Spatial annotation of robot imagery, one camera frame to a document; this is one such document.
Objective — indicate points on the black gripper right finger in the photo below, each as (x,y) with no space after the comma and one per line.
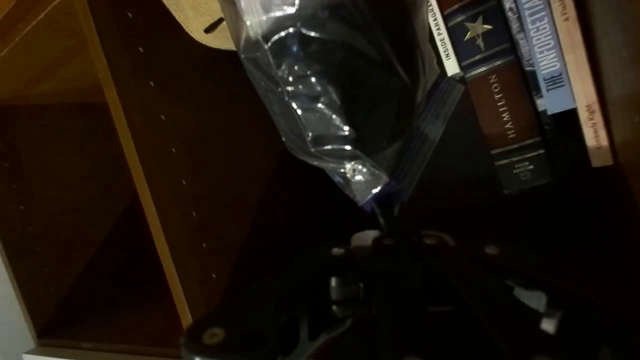
(467,306)

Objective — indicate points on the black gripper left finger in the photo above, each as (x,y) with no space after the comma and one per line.
(313,313)

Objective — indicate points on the clear plastic zip bag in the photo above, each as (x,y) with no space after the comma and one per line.
(326,87)

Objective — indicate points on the brown wooden shelf cabinet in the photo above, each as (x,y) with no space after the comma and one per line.
(200,146)

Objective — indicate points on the brown Hamilton book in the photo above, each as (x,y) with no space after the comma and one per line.
(507,101)

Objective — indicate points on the beige spine book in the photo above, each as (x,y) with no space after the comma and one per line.
(586,87)

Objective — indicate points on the blue spine book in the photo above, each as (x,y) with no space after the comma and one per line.
(543,61)

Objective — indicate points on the thin white spine book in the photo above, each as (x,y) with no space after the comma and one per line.
(442,37)

